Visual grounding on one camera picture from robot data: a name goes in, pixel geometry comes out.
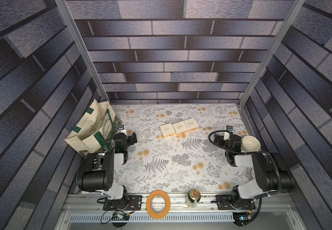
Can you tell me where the orange tape roll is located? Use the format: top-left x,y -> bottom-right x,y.
146,190 -> 171,219

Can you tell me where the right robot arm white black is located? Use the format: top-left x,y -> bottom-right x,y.
208,130 -> 295,206

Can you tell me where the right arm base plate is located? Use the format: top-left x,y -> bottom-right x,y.
216,195 -> 256,211

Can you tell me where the perforated metal cable tray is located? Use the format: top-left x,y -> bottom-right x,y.
70,212 -> 235,223

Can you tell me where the cream jewelry box right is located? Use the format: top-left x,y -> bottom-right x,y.
183,118 -> 200,132

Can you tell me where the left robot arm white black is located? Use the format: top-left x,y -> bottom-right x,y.
76,132 -> 137,203

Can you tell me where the cream jewelry box middle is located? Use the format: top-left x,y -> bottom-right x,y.
172,121 -> 189,136

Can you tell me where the cream ceramic bowl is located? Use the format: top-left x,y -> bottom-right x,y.
241,135 -> 261,152

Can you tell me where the cream green tote bag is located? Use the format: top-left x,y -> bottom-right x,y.
65,100 -> 122,157

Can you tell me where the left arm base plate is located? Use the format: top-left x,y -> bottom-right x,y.
103,195 -> 143,211

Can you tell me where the green drink can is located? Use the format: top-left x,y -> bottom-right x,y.
186,188 -> 201,208

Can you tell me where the cream drawer jewelry box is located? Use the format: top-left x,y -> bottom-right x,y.
160,123 -> 176,138

